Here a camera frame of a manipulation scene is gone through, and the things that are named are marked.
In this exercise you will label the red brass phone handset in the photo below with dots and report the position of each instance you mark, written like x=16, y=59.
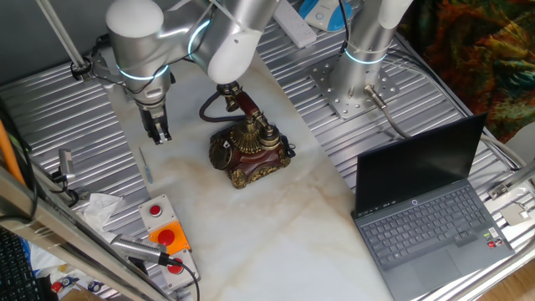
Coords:
x=247, y=104

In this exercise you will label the small grey camera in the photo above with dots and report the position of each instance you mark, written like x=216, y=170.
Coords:
x=66, y=163

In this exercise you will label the red brass rotary phone base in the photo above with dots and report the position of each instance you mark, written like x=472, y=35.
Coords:
x=251, y=161

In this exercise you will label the silver finned camera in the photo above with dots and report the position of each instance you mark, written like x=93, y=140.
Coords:
x=136, y=246

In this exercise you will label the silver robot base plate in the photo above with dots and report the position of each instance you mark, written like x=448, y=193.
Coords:
x=326, y=83

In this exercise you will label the orange box red mushroom button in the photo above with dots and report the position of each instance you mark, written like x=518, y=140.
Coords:
x=169, y=238

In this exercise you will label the blue numbered ball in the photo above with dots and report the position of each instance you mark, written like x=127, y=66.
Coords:
x=95, y=286

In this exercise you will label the colourful patterned cloth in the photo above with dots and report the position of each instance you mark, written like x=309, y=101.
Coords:
x=480, y=54

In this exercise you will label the metal corner bracket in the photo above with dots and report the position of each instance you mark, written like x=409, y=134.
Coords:
x=507, y=184

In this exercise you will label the black keyboard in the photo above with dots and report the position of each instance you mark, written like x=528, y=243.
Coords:
x=16, y=267

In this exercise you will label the grey box red push button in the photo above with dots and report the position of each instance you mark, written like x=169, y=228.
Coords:
x=179, y=269
x=156, y=211

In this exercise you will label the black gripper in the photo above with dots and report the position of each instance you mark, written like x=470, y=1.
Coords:
x=152, y=113

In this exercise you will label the blue white rounded device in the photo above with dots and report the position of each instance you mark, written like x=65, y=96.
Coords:
x=324, y=14

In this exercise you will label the dark grey laptop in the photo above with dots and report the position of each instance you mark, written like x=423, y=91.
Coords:
x=422, y=226

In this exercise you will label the white power strip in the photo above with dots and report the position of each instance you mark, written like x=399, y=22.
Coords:
x=294, y=25

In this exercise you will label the crumpled white tissue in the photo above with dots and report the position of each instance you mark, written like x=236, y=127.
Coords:
x=98, y=209

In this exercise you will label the orange pole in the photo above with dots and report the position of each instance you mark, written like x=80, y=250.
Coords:
x=9, y=154

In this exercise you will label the aluminium frame bar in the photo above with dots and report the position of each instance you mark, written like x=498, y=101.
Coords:
x=62, y=234

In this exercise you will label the silver tripod pole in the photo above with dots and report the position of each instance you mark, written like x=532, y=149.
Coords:
x=62, y=33

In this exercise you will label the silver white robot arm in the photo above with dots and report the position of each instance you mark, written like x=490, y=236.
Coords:
x=234, y=37

